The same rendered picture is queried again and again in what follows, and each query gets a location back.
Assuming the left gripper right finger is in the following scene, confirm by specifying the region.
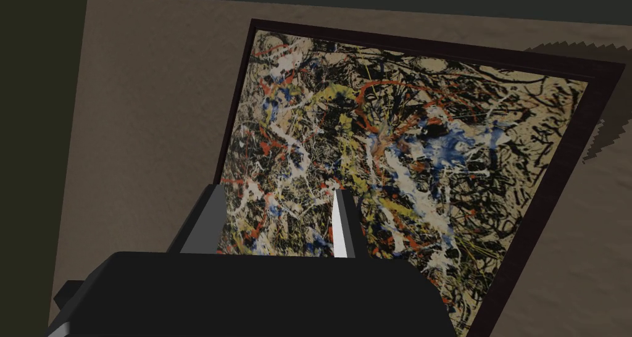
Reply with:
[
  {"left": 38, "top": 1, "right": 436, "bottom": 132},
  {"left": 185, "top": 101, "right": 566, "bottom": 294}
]
[{"left": 331, "top": 188, "right": 369, "bottom": 259}]

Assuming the dark framed splatter painting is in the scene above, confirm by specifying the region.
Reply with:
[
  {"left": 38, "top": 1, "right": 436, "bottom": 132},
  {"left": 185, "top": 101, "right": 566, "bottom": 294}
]
[{"left": 212, "top": 18, "right": 626, "bottom": 337}]

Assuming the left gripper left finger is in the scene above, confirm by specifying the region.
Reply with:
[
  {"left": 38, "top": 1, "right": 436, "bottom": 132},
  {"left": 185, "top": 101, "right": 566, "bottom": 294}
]
[{"left": 167, "top": 183, "right": 228, "bottom": 255}]

